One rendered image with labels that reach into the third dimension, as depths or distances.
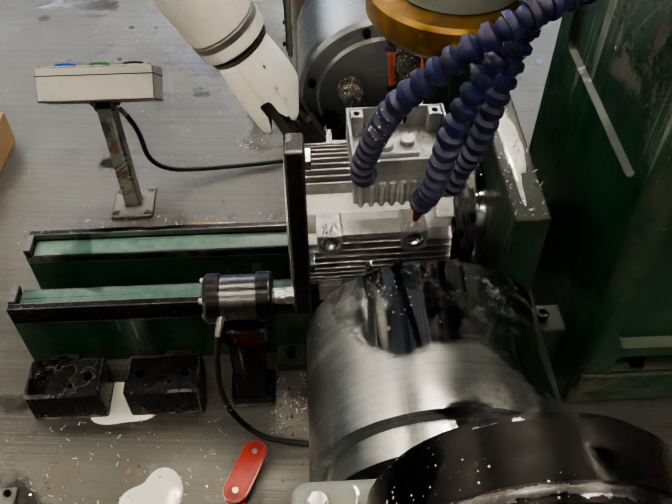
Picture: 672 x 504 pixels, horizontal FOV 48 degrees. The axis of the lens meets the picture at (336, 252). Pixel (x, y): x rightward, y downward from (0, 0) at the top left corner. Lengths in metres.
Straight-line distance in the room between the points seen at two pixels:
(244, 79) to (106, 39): 0.93
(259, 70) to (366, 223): 0.22
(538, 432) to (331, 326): 0.37
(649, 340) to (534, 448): 0.63
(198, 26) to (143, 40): 0.91
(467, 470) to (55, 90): 0.91
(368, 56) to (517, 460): 0.77
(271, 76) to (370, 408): 0.40
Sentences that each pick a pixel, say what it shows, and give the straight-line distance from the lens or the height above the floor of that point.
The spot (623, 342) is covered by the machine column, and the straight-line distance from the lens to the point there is 1.00.
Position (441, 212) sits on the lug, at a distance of 0.89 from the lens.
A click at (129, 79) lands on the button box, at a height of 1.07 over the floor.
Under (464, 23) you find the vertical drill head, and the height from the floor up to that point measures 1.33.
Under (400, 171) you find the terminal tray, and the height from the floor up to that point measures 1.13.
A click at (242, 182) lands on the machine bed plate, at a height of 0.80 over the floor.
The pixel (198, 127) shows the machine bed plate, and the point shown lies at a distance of 1.47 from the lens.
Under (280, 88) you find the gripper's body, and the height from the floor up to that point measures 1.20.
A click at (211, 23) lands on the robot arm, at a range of 0.83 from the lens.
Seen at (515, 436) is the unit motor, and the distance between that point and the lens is 0.40.
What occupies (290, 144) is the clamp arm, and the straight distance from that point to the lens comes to 0.71.
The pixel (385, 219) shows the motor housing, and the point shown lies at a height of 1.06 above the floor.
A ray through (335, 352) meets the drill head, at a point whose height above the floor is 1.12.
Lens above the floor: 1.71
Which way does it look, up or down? 49 degrees down
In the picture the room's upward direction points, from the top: straight up
